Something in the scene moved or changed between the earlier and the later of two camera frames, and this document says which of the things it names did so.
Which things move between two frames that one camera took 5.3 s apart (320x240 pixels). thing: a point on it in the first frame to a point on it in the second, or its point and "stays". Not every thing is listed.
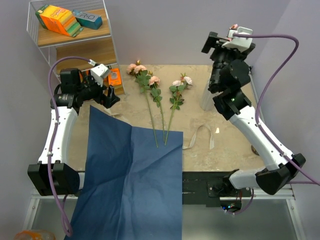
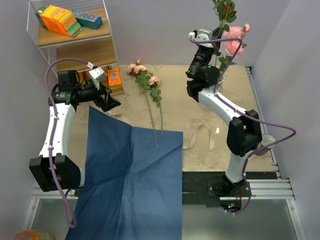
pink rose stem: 177,88 to 226,14
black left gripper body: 91,91 stays
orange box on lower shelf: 114,78 stays
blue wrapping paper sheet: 132,184 stays
